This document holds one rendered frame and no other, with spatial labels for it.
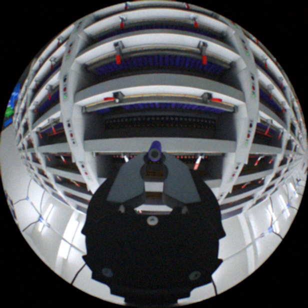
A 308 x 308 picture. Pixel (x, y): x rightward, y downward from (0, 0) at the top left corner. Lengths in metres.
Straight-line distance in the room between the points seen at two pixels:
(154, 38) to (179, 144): 0.37
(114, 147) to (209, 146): 0.32
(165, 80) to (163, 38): 0.17
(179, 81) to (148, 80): 0.08
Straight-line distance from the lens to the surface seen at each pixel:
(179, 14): 0.53
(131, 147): 0.33
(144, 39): 0.38
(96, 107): 0.39
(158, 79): 0.29
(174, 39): 0.38
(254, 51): 0.72
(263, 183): 1.16
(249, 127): 0.44
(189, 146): 0.33
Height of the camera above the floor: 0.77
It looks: 31 degrees up
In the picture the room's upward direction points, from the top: 178 degrees clockwise
